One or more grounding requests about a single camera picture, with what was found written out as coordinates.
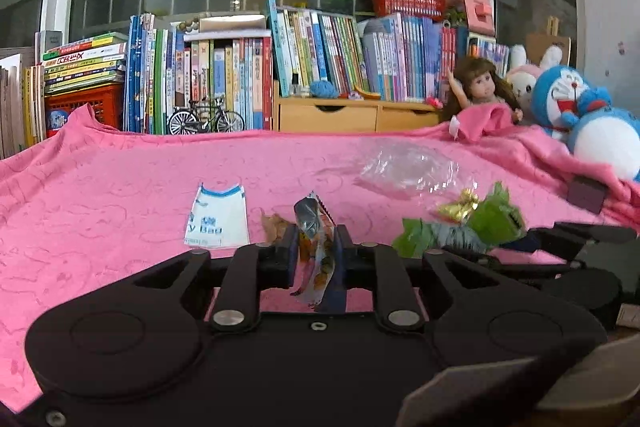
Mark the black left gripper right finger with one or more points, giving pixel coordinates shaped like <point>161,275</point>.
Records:
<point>468,313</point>

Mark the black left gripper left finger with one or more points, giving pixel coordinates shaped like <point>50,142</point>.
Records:
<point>141,332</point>

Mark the green snack wrapper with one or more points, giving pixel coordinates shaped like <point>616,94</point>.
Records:
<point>496,221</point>

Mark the gold foil wrapper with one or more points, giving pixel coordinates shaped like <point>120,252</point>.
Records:
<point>460,209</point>

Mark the colourful snack packet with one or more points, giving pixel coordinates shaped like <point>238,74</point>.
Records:
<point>320,258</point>

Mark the row of upright books left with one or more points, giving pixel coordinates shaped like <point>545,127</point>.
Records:
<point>171,64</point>

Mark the stack of flat books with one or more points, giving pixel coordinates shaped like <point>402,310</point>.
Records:
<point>91,62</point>

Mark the row of books on shelf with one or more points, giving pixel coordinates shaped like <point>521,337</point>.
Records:
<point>395,58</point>

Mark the white blue paper bag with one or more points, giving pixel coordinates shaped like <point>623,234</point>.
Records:
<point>218,220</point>

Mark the pink rabbit pattern blanket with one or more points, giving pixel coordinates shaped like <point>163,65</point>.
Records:
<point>92,205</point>

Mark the clear plastic bag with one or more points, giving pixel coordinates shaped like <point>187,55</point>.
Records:
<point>405,170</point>

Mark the blue Doraemon plush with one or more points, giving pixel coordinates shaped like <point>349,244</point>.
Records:
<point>561,97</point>

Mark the brown dried peel scrap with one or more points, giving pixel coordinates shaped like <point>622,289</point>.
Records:
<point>274,227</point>

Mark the brown haired doll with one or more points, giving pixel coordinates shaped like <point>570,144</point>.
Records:
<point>475,81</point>

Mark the white pink rabbit plush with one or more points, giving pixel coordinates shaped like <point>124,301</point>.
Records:
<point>522,74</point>

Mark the miniature bicycle model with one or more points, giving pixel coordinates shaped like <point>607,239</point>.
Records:
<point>206,116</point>

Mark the wooden drawer shelf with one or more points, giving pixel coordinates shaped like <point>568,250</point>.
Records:
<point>341,115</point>

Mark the blue yarn ball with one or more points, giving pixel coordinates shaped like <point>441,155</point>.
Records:
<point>323,89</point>

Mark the red plastic basket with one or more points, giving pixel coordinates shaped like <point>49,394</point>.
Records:
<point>433,9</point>

